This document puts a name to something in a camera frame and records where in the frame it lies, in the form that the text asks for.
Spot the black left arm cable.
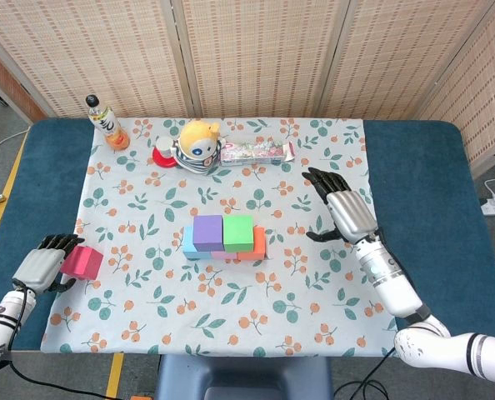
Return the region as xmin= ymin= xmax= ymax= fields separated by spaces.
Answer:
xmin=0 ymin=279 xmax=148 ymax=400

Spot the green foam cube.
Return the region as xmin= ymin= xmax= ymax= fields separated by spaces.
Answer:
xmin=223 ymin=215 xmax=255 ymax=253

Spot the orange foam cube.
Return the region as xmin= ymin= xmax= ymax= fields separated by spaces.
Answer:
xmin=237 ymin=227 xmax=269 ymax=262

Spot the yellow plush toy striped shirt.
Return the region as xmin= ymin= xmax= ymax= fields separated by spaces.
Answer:
xmin=171 ymin=119 xmax=228 ymax=175

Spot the floral print tablecloth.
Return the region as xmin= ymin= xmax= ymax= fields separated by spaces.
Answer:
xmin=40 ymin=117 xmax=402 ymax=358

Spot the orange juice bottle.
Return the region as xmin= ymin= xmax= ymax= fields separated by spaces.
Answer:
xmin=85 ymin=94 xmax=131 ymax=152

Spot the snack package box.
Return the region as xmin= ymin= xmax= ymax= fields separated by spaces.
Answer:
xmin=219 ymin=140 xmax=297 ymax=168

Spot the light blue foam cube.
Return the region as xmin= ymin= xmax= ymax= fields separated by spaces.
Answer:
xmin=182 ymin=226 xmax=213 ymax=260

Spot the purple foam cube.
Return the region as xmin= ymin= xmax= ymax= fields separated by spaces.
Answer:
xmin=192 ymin=215 xmax=225 ymax=253

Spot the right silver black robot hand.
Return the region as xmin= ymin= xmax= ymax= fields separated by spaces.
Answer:
xmin=302 ymin=167 xmax=378 ymax=246

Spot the red foam cube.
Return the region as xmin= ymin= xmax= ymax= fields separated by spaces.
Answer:
xmin=60 ymin=244 xmax=104 ymax=281

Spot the black floor cable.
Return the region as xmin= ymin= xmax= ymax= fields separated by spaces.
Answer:
xmin=333 ymin=379 xmax=394 ymax=400

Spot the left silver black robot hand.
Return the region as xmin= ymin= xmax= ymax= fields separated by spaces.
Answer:
xmin=12 ymin=233 xmax=86 ymax=296

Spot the white floor cable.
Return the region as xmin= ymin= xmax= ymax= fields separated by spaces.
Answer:
xmin=0 ymin=128 xmax=31 ymax=166

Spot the teal padded table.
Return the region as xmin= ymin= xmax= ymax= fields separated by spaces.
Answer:
xmin=0 ymin=117 xmax=495 ymax=360

